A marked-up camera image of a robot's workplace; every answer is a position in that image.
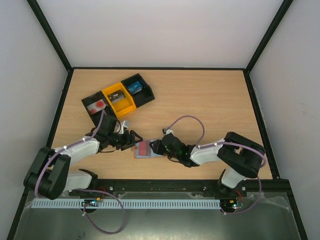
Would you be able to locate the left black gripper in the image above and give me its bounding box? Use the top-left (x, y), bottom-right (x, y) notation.
top-left (108, 130), bottom-right (143, 151)

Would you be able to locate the white red circle card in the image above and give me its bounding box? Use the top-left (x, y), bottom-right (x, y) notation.
top-left (138, 140), bottom-right (150, 157)

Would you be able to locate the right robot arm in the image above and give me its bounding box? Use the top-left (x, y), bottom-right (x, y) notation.
top-left (149, 131), bottom-right (267, 196)

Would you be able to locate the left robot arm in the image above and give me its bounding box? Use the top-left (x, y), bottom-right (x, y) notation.
top-left (23, 113), bottom-right (143, 200)

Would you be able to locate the black VIP card stack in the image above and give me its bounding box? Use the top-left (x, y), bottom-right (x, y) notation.
top-left (107, 90), bottom-right (125, 104)

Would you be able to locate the white red card stack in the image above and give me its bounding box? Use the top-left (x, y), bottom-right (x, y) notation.
top-left (87, 99), bottom-right (106, 115)

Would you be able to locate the blue card stack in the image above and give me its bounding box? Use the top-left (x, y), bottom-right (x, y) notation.
top-left (127, 81), bottom-right (143, 95)

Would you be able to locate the yellow middle bin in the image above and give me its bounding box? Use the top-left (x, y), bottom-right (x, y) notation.
top-left (102, 82), bottom-right (137, 118)

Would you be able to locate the left black bin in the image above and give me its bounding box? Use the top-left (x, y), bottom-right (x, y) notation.
top-left (81, 91), bottom-right (116, 127)

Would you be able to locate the black bin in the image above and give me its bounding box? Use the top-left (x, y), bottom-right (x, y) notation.
top-left (121, 73), bottom-right (155, 108)
top-left (81, 91), bottom-right (116, 127)

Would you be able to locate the right black bin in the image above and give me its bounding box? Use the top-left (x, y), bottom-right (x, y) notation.
top-left (121, 73), bottom-right (155, 108)

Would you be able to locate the grey metal front plate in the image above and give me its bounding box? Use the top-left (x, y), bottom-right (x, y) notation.
top-left (14, 193), bottom-right (300, 240)

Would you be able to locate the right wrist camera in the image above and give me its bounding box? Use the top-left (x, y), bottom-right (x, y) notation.
top-left (162, 128), bottom-right (174, 135)

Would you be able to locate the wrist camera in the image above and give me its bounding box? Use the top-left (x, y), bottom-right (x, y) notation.
top-left (116, 120), bottom-right (130, 134)
top-left (162, 128), bottom-right (174, 135)

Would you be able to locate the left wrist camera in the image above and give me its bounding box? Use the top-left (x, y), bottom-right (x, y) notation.
top-left (116, 120), bottom-right (130, 134)

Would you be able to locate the light blue cable duct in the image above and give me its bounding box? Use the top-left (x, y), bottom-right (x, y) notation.
top-left (30, 198), bottom-right (221, 210)

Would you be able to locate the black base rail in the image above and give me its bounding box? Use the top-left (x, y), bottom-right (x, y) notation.
top-left (24, 177), bottom-right (292, 201)

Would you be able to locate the black enclosure frame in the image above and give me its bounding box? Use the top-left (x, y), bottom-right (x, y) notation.
top-left (7, 0), bottom-right (308, 240)

